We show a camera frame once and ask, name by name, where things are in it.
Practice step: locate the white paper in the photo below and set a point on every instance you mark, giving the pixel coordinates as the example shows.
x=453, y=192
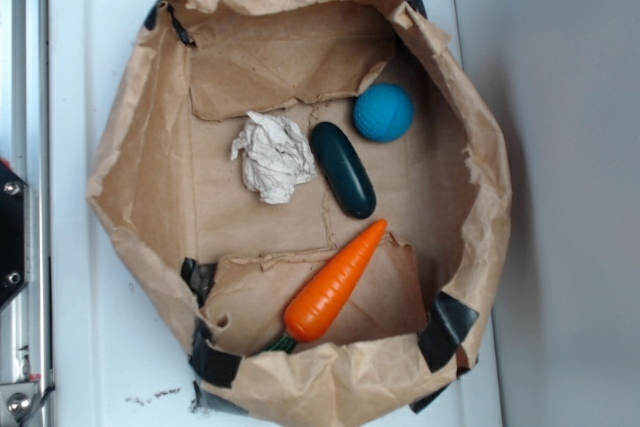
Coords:
x=275, y=157

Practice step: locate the dark green oblong toy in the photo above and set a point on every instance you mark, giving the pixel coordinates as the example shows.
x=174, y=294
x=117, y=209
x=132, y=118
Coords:
x=344, y=171

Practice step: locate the blue textured ball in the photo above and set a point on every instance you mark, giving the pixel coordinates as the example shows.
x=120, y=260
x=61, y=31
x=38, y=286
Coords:
x=383, y=113

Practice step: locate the orange plastic toy carrot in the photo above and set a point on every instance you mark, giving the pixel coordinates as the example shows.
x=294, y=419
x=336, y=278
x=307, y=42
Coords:
x=317, y=305

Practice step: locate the brown paper bag bin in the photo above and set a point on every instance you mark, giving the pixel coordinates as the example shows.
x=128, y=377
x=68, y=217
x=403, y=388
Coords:
x=220, y=265

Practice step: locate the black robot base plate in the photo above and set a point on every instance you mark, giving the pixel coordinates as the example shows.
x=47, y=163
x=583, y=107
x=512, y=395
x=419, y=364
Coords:
x=12, y=234

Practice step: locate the aluminium frame rail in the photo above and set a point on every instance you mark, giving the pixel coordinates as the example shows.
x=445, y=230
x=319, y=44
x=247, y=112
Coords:
x=27, y=381

